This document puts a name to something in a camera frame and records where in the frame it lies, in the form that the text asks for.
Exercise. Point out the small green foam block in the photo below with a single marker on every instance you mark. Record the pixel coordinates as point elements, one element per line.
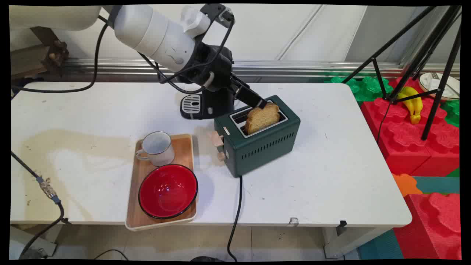
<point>453,112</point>

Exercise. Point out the black coffee machine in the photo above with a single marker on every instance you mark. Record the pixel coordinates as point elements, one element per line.
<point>206,105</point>

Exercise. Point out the black tripod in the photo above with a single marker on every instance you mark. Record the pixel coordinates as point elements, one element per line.
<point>438,48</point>

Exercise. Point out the toasted bread slice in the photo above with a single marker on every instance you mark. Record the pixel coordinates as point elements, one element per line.
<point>262,118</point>

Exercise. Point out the red bowl with black rim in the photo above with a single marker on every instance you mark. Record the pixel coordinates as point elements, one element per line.
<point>168,192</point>

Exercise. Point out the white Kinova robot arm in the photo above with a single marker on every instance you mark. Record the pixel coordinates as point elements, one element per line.
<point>154,33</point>

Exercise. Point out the white enamel mug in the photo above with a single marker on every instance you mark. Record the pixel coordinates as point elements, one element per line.
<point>158,149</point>

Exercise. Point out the large red foam block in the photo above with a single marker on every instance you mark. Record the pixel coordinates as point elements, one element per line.
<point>404,140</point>

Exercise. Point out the white plate with fork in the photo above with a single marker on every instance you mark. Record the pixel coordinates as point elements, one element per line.
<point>428,82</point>

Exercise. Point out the white table leg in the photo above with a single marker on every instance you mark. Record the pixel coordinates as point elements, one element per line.
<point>349,241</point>

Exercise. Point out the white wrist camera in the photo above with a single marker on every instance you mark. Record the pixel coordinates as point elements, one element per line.
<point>193,22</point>

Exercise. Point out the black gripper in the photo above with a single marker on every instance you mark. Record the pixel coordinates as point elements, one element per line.
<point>215,66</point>

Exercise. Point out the aluminium wall rail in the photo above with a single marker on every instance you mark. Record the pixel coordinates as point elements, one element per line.
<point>312,68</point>

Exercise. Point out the wooden serving tray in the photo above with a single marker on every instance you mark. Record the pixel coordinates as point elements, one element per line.
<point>184,151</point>

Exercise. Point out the wooden bracket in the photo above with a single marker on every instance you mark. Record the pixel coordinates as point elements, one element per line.
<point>40,55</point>

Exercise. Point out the yellow toy banana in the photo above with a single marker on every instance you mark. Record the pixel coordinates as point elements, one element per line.
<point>412,103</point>

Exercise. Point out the orange foam piece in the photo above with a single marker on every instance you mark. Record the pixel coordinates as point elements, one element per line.
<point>406,184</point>

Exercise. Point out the green two-slot toaster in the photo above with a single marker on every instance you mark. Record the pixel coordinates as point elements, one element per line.
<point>257,147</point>

